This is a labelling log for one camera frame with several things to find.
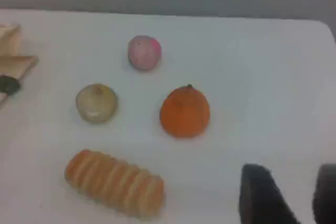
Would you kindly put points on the white onion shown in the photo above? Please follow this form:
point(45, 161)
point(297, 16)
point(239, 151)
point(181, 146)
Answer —
point(95, 104)

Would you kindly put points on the ridged orange bread loaf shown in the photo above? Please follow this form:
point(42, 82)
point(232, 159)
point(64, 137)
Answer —
point(115, 183)

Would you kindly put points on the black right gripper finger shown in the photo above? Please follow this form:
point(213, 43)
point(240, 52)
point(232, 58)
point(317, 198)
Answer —
point(260, 197)
point(326, 195)

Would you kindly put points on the pink peach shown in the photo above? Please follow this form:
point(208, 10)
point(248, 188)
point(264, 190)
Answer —
point(143, 53)

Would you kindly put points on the orange fruit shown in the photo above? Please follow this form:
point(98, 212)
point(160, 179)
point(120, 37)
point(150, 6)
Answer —
point(185, 113)

